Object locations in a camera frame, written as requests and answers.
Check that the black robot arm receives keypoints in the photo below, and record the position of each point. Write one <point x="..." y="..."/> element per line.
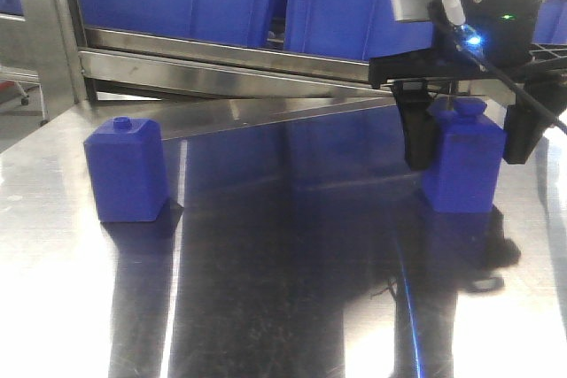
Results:
<point x="474" y="40"/>

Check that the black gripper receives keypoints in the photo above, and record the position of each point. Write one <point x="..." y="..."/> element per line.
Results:
<point x="523" y="126"/>

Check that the blue bottle part with cap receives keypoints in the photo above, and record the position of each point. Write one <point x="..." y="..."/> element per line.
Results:
<point x="463" y="175"/>

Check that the stainless steel shelf frame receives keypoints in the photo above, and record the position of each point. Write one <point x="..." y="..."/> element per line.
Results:
<point x="49" y="44"/>

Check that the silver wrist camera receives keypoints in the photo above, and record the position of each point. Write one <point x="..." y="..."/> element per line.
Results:
<point x="411" y="11"/>

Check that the blue bin at right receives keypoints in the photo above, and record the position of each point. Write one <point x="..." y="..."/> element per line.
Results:
<point x="551" y="23"/>

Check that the blue bottle part with neck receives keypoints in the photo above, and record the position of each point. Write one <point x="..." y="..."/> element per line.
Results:
<point x="127" y="170"/>

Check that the blue bin in middle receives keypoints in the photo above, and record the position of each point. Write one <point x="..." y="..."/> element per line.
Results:
<point x="351" y="29"/>

